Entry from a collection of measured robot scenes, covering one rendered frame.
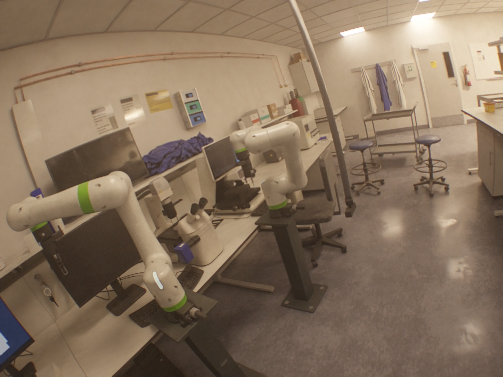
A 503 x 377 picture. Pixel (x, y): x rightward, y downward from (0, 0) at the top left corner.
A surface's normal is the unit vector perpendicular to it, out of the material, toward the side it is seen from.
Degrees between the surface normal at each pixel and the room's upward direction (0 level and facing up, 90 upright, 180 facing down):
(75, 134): 90
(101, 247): 86
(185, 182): 90
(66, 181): 86
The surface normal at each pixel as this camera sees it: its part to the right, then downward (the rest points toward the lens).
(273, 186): -0.01, 0.28
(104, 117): 0.81, -0.08
